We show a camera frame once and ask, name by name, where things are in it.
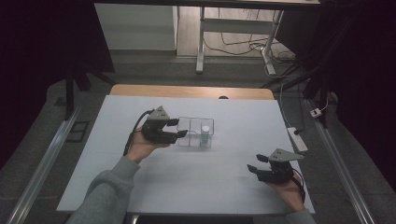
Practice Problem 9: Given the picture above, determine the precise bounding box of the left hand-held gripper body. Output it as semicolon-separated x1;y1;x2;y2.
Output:
141;105;179;145

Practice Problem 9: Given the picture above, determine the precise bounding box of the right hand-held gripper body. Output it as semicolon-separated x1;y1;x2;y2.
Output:
256;147;305;185

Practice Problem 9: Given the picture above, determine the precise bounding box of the clear plastic organizer box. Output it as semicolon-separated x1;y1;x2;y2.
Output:
176;116;216;149

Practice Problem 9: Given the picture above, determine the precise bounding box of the green white glue stick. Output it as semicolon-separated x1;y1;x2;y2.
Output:
200;124;211;146

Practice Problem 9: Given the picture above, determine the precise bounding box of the person's left hand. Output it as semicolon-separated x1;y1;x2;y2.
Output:
125;125;171;165

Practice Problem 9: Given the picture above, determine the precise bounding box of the person's right hand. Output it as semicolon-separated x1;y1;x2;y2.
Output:
266;170;307;214

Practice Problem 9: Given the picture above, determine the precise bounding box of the white table cover sheet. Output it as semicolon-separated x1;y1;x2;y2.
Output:
56;94;316;217

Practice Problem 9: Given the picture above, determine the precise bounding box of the white power strip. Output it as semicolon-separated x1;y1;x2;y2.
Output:
287;126;309;153

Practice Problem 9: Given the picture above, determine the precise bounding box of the black stand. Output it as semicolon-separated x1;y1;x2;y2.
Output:
261;12;353;129
63;60;117;121

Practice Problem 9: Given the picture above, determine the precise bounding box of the white cabinet panel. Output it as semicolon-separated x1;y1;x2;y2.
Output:
93;3;179;51

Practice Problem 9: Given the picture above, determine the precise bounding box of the dark curtain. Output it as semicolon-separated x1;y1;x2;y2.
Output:
275;0;396;194
0;0;116;171

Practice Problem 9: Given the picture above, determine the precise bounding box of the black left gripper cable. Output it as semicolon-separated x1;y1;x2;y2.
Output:
122;108;156;157

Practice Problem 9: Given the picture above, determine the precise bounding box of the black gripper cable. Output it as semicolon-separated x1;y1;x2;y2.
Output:
290;167;307;203
122;108;156;157

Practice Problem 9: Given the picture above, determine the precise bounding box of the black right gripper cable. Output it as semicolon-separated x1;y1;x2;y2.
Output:
290;167;307;203

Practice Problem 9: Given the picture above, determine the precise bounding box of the black plug with cable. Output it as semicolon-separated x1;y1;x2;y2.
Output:
292;81;306;136

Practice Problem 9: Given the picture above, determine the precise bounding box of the metal floor rail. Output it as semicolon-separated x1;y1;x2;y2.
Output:
305;99;376;224
6;106;82;224

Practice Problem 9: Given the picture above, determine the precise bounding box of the black floor frame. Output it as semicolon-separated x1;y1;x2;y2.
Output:
66;120;91;144

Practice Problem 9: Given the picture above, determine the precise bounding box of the tangle of floor cables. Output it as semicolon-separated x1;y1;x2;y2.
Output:
203;7;297;79

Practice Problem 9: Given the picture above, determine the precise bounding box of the white desk frame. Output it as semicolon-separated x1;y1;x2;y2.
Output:
195;6;285;77

